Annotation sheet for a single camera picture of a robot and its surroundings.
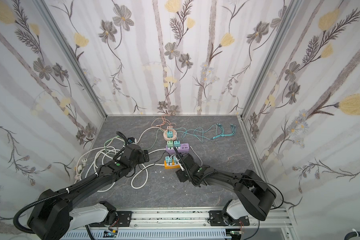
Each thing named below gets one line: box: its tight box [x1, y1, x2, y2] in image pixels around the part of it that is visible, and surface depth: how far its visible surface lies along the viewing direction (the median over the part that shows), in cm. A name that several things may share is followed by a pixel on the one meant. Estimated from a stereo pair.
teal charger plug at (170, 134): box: [167, 131, 174, 138], surface depth 103 cm
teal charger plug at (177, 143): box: [173, 140, 181, 149], surface depth 97 cm
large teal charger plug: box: [165, 156, 173, 164], surface depth 90 cm
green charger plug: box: [167, 140, 174, 149], surface depth 97 cm
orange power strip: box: [164, 159, 181, 170], surface depth 92 cm
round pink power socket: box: [163, 126, 178, 141], surface depth 107 cm
